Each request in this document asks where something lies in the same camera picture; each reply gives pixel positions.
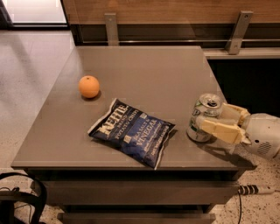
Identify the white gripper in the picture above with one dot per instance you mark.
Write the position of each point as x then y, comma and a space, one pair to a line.
262, 135

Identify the silver green 7up can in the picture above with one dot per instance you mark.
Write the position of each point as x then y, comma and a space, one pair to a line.
207, 106

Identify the blue Kettle chip bag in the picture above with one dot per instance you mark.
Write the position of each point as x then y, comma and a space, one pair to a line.
133, 132

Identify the grey side shelf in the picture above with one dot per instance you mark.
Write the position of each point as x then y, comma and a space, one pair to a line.
244, 53

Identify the white power strip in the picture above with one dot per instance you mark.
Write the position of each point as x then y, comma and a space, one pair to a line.
255, 189

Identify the orange fruit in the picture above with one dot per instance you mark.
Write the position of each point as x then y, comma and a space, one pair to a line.
89, 86

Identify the grey table with drawers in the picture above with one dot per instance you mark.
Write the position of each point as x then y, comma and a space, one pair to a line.
94, 183

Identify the right metal bracket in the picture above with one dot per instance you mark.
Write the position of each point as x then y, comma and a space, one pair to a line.
233, 46

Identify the metal bracket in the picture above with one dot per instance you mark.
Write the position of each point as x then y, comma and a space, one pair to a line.
233, 46
111, 29

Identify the left metal bracket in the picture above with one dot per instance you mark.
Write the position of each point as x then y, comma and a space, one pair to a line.
111, 29

